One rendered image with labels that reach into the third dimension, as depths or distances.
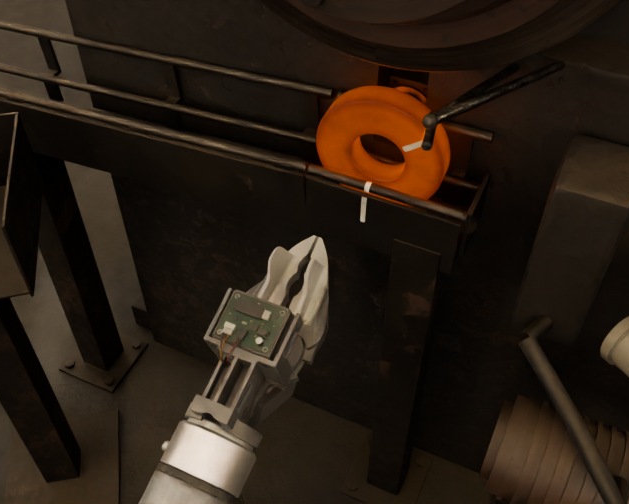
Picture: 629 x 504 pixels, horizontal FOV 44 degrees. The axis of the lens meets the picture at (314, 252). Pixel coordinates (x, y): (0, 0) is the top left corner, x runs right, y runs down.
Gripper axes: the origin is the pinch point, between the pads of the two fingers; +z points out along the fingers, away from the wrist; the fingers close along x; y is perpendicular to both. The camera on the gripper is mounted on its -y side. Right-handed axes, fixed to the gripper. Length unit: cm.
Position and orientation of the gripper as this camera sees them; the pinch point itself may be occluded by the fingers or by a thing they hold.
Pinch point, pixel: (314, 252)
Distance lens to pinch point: 77.2
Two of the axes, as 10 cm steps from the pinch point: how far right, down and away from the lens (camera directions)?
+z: 4.0, -8.5, 3.5
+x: -9.1, -3.1, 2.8
